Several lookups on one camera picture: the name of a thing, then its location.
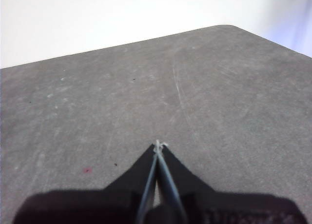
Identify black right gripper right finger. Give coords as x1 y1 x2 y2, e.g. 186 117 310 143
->
159 143 308 224

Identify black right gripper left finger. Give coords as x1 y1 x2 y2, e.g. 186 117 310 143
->
13 143 159 224

